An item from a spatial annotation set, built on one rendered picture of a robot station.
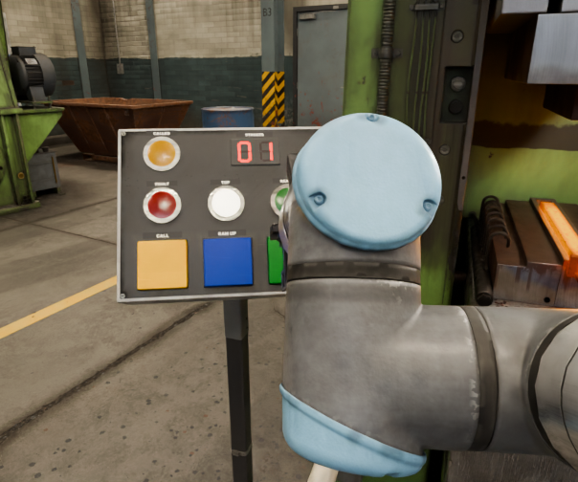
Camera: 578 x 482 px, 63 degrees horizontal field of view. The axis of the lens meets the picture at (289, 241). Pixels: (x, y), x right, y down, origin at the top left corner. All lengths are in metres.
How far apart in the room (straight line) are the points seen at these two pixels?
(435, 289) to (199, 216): 0.54
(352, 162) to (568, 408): 0.17
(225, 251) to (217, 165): 0.14
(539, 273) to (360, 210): 0.64
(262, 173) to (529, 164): 0.76
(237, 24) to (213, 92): 1.17
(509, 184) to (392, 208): 1.06
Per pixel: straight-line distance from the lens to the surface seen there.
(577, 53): 0.83
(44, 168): 5.72
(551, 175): 1.34
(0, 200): 5.21
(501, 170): 1.33
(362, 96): 0.98
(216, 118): 5.17
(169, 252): 0.75
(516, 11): 0.83
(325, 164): 0.29
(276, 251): 0.75
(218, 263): 0.74
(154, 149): 0.80
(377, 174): 0.29
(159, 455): 1.90
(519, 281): 0.90
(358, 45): 0.98
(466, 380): 0.29
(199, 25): 8.72
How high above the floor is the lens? 1.29
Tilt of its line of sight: 20 degrees down
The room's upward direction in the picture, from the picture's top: straight up
